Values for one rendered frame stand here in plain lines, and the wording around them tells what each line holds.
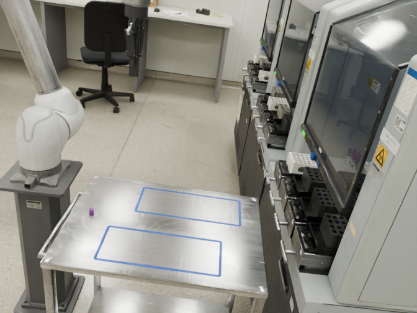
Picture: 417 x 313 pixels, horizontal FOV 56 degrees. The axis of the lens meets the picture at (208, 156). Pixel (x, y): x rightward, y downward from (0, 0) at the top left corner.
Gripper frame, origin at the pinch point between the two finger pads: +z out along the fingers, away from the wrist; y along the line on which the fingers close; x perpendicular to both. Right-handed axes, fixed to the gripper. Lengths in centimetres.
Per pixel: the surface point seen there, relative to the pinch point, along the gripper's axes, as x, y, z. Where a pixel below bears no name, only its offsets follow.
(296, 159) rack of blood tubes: 64, -24, 33
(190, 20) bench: -60, -284, 30
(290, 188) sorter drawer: 63, -8, 38
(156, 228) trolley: 25, 36, 37
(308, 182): 69, -8, 33
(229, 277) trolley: 50, 47, 37
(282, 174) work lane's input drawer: 59, -19, 39
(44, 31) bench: -211, -252, 63
